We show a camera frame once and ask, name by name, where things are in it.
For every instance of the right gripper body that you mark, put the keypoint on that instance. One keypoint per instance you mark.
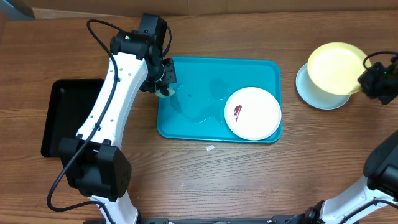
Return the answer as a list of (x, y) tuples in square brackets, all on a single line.
[(380, 84)]

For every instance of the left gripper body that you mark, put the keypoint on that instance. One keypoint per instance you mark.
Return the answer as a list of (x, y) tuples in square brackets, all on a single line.
[(164, 74)]

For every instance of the green scrubbing sponge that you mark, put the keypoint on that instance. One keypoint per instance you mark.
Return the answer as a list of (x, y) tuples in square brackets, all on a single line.
[(164, 92)]

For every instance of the yellow-green plate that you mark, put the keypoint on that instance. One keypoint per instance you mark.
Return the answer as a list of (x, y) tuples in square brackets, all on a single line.
[(335, 67)]

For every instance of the light blue plate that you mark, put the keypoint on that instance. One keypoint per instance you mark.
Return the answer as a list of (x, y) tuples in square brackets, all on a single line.
[(314, 96)]

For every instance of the white pink plate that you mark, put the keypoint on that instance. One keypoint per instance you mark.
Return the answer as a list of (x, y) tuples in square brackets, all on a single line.
[(252, 113)]

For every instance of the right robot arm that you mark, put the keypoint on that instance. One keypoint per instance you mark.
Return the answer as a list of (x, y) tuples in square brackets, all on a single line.
[(377, 187)]

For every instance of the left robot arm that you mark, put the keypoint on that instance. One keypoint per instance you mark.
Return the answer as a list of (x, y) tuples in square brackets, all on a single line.
[(93, 162)]

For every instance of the teal plastic tray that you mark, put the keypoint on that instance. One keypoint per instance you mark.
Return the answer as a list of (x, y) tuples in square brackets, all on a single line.
[(196, 110)]

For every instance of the small white paper scrap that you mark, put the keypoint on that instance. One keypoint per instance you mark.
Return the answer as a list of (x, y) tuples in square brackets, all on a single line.
[(209, 148)]

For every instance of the black rectangular bin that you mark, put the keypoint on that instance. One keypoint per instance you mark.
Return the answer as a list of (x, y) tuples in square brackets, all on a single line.
[(71, 101)]

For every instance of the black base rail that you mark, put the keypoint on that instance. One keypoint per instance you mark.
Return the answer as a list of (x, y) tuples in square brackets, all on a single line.
[(279, 219)]

